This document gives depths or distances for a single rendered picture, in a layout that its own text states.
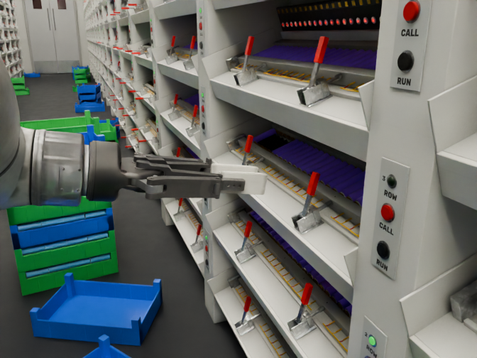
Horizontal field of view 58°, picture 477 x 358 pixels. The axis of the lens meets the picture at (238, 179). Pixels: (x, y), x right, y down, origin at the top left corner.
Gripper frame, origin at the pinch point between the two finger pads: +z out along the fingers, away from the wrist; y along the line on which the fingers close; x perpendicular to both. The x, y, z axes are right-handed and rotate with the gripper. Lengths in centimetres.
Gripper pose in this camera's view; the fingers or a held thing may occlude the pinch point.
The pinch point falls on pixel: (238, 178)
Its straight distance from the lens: 60.5
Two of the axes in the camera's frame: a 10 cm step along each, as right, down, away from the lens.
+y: 3.4, 3.0, -8.9
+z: 9.3, 0.5, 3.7
